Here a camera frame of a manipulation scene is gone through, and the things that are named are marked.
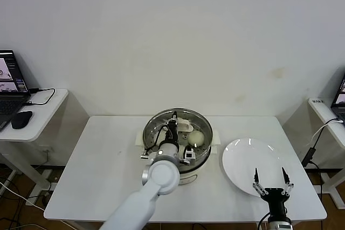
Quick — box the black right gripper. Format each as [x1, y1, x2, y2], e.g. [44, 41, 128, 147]
[252, 167, 294, 216]

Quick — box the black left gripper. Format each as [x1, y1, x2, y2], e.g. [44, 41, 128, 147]
[166, 110, 180, 142]

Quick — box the round glass pot lid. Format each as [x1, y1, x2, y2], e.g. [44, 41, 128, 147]
[142, 108, 213, 161]

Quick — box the white steamed baozi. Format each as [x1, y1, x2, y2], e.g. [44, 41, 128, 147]
[188, 130, 205, 147]

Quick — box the perforated steel steamer basket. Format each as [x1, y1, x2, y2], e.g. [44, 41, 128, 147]
[142, 108, 214, 173]

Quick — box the white round plate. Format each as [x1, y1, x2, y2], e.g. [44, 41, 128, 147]
[222, 138, 289, 198]

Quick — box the white side desk with label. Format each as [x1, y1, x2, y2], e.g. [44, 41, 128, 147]
[308, 97, 345, 211]

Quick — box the dark laptop with grey keyboard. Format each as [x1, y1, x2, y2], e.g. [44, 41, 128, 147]
[330, 73, 345, 128]

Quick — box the black computer mouse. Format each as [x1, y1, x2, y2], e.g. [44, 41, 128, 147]
[10, 110, 33, 129]

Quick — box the black laptop with lit screen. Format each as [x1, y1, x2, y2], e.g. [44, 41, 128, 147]
[0, 50, 32, 131]

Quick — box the white floor power strip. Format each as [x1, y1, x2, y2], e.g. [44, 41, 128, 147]
[25, 195, 48, 207]

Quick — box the black adapter with cable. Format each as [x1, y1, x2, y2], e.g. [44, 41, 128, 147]
[301, 148, 323, 196]

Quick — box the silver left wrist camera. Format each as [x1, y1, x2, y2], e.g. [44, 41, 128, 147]
[183, 147, 196, 165]

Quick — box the white hanging cable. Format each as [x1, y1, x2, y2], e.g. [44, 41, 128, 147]
[312, 119, 344, 147]

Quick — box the black laptop power cable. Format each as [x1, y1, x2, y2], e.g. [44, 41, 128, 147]
[25, 87, 57, 106]

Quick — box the white floor cable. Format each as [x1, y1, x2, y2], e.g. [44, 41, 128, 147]
[0, 180, 45, 212]

